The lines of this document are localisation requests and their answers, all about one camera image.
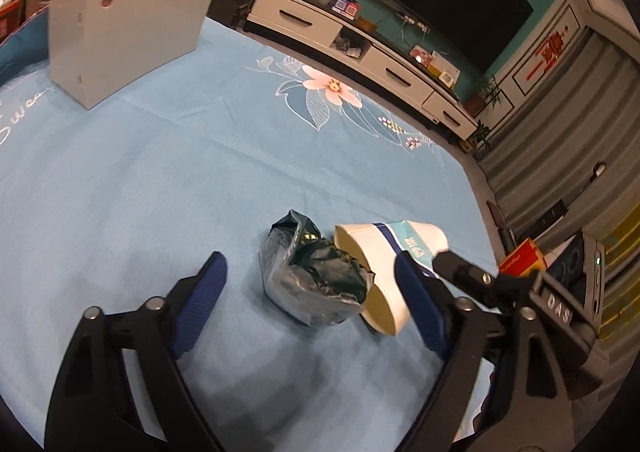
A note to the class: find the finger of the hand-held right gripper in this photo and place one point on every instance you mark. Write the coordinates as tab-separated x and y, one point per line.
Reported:
480	282

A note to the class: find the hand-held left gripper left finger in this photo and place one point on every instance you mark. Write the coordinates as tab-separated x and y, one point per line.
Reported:
200	302

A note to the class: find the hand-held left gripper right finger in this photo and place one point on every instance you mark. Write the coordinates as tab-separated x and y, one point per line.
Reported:
420	302

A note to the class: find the white paper cup blue print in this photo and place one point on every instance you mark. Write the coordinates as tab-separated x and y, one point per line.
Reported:
380	252

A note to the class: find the green snack wrapper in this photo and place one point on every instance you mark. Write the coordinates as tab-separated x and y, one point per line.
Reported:
310	277

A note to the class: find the white plastic box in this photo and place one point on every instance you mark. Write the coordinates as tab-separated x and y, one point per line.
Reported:
125	27

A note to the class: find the orange cardboard box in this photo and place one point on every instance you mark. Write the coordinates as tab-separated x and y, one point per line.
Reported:
522	259

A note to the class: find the blue floral tablecloth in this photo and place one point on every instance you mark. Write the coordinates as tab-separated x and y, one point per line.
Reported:
150	172

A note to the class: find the red packet on cabinet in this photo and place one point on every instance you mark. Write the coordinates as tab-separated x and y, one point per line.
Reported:
421	55

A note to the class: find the white tv cabinet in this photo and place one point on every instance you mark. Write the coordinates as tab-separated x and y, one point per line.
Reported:
320	27

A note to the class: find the small blue boxes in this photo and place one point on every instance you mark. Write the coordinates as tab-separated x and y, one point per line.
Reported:
346	6

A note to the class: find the white wall fixture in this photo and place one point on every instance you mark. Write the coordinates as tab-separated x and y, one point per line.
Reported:
597	170

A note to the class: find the red wall decoration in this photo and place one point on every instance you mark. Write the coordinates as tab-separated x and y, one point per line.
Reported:
550	46

